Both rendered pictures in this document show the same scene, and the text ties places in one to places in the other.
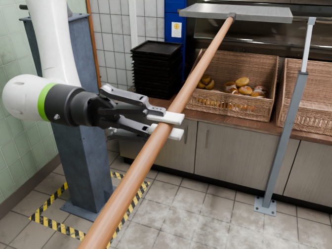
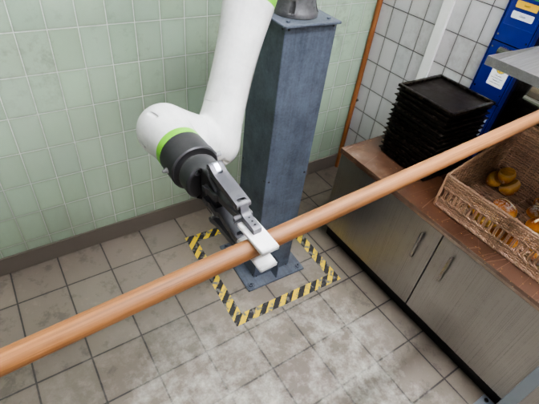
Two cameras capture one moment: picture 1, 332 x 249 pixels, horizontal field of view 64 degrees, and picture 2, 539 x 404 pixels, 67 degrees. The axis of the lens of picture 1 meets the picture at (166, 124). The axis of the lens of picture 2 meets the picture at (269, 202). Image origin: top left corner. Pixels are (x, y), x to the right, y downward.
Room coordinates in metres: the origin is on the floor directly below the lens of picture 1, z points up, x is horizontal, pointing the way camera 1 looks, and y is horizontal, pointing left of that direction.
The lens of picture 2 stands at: (0.10, -0.23, 1.58)
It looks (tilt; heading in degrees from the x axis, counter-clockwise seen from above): 41 degrees down; 31
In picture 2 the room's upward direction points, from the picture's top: 8 degrees clockwise
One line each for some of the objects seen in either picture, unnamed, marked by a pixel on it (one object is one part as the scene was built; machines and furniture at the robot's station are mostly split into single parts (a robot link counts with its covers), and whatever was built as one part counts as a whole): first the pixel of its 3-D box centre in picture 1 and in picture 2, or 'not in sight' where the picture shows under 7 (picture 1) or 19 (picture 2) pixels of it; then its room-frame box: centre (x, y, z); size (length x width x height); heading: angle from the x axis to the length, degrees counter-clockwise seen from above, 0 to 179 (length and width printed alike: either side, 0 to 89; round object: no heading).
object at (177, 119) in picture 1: (165, 116); (257, 236); (0.45, 0.00, 1.15); 0.07 x 0.03 x 0.01; 71
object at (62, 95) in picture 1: (70, 104); (192, 161); (0.53, 0.22, 1.14); 0.12 x 0.06 x 0.09; 161
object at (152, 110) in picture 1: (152, 106); (249, 216); (0.46, 0.03, 1.17); 0.05 x 0.01 x 0.03; 71
